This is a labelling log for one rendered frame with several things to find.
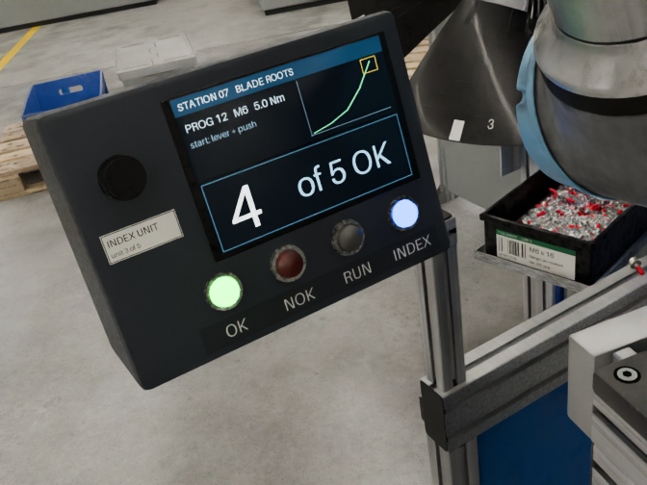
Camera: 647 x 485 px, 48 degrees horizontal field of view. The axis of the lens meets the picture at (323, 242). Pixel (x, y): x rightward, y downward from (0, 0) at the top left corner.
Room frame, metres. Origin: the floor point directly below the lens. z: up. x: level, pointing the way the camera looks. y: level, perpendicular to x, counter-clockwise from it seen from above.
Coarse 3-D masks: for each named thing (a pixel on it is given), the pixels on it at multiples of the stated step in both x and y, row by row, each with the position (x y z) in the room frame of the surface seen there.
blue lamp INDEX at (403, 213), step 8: (400, 200) 0.48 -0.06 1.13; (408, 200) 0.48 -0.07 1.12; (392, 208) 0.48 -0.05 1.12; (400, 208) 0.48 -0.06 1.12; (408, 208) 0.48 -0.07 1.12; (416, 208) 0.48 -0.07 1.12; (392, 216) 0.48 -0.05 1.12; (400, 216) 0.47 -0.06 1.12; (408, 216) 0.47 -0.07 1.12; (416, 216) 0.48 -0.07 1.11; (392, 224) 0.48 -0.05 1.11; (400, 224) 0.47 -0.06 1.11; (408, 224) 0.47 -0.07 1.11
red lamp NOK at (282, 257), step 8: (280, 248) 0.44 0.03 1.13; (288, 248) 0.44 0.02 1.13; (296, 248) 0.44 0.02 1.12; (272, 256) 0.44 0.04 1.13; (280, 256) 0.44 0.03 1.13; (288, 256) 0.43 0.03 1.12; (296, 256) 0.44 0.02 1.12; (304, 256) 0.44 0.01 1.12; (272, 264) 0.43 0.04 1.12; (280, 264) 0.43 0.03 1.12; (288, 264) 0.43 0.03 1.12; (296, 264) 0.43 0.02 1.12; (304, 264) 0.44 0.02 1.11; (272, 272) 0.43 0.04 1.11; (280, 272) 0.43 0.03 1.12; (288, 272) 0.43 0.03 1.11; (296, 272) 0.43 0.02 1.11; (280, 280) 0.43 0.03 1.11; (288, 280) 0.43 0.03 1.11
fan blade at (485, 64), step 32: (480, 0) 1.15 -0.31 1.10; (448, 32) 1.13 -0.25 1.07; (480, 32) 1.12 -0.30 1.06; (512, 32) 1.11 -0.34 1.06; (448, 64) 1.10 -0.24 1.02; (480, 64) 1.09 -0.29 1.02; (512, 64) 1.08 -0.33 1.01; (416, 96) 1.09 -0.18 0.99; (448, 96) 1.07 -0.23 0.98; (480, 96) 1.05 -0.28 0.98; (512, 96) 1.04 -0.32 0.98; (448, 128) 1.04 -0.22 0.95; (480, 128) 1.02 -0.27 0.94; (512, 128) 1.01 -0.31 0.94
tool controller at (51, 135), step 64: (256, 64) 0.48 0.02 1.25; (320, 64) 0.50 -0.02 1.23; (384, 64) 0.51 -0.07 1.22; (64, 128) 0.42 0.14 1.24; (128, 128) 0.44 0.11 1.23; (192, 128) 0.45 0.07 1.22; (256, 128) 0.46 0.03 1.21; (320, 128) 0.48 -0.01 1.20; (384, 128) 0.50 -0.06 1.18; (64, 192) 0.41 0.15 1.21; (128, 192) 0.41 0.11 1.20; (192, 192) 0.44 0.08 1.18; (320, 192) 0.46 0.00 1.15; (384, 192) 0.48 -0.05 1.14; (128, 256) 0.41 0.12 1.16; (192, 256) 0.42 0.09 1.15; (256, 256) 0.43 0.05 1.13; (320, 256) 0.45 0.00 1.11; (384, 256) 0.47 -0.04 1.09; (128, 320) 0.39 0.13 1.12; (192, 320) 0.40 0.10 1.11; (256, 320) 0.42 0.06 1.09
